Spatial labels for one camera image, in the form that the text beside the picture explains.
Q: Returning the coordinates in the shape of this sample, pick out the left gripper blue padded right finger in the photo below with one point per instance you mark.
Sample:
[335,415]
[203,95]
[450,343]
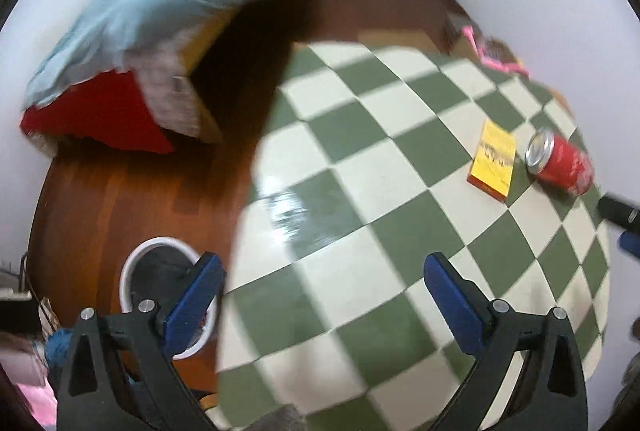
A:
[461,303]

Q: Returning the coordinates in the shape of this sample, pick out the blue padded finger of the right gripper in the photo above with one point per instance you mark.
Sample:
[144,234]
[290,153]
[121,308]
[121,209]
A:
[630,243]

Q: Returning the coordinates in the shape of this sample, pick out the red bed sheet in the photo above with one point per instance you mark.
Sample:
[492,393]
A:
[108,108]

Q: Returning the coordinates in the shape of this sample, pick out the pink fleece blanket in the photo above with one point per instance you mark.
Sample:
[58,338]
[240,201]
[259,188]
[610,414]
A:
[24,363]

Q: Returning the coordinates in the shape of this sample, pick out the white round trash bin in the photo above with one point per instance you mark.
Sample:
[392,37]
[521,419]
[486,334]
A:
[151,272]

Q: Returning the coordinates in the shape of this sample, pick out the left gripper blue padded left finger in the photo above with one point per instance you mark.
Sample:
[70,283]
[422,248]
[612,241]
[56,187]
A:
[189,317]

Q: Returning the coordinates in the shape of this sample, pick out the blue jacket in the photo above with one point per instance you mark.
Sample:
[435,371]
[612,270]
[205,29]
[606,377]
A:
[57,346]

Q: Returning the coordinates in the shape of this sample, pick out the yellow box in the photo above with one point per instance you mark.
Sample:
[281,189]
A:
[493,163]

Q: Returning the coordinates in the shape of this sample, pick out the patterned grey mattress cover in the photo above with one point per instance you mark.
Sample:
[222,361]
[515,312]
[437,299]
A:
[166,90]

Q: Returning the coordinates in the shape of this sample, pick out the red cola can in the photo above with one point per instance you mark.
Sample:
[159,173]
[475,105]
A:
[554,160]

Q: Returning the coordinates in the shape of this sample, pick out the green white checkered tablecloth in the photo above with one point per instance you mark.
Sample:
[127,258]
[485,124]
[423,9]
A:
[362,174]

